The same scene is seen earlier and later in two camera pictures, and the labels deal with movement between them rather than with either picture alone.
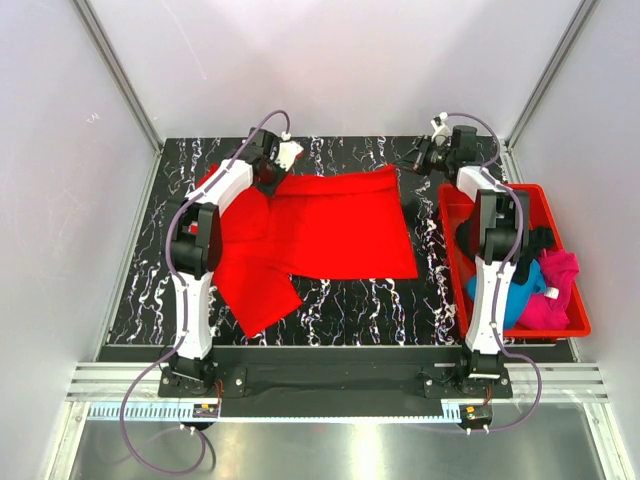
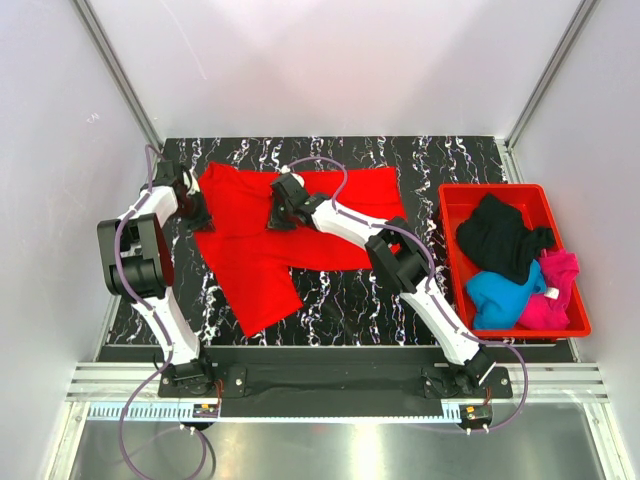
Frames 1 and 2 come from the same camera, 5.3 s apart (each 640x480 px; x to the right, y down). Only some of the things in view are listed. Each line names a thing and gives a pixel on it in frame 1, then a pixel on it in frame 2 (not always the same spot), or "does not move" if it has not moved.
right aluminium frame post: (566, 41) does not move
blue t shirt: (518, 294) does not move
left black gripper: (269, 190) -> (203, 221)
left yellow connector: (205, 411) does not move
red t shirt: (338, 224) does not move
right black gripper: (414, 159) -> (273, 222)
